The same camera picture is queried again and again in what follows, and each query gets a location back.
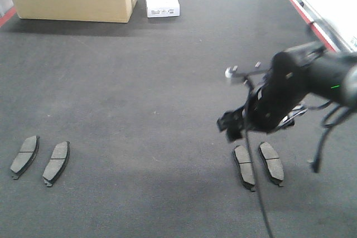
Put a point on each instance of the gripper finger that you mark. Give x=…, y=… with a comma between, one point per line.
x=287, y=122
x=232, y=123

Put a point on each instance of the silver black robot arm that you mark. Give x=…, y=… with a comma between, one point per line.
x=294, y=72

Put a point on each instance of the grey brake pad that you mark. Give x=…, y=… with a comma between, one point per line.
x=25, y=156
x=57, y=163
x=245, y=167
x=272, y=163

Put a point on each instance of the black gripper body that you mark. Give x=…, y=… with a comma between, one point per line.
x=270, y=102

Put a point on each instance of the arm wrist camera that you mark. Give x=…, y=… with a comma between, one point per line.
x=236, y=74

